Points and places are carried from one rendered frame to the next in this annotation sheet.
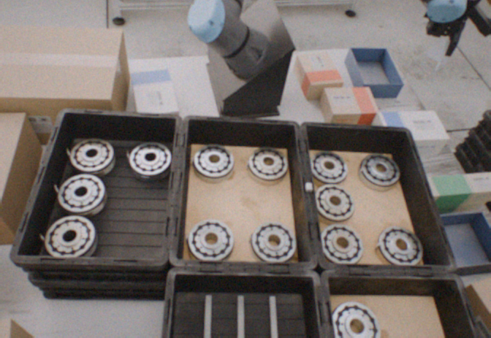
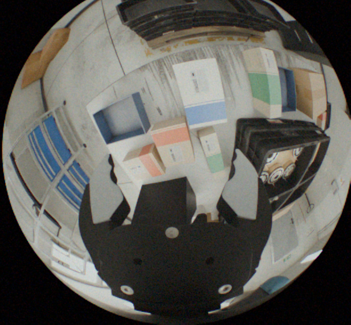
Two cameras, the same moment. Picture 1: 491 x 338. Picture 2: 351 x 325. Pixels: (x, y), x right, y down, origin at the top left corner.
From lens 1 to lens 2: 1.27 m
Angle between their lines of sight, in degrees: 48
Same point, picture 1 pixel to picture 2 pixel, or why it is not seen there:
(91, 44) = not seen: hidden behind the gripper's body
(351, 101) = (176, 147)
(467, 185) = (274, 75)
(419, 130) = (209, 88)
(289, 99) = (169, 171)
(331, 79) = (152, 161)
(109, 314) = not seen: hidden behind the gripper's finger
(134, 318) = not seen: hidden behind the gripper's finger
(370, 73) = (117, 117)
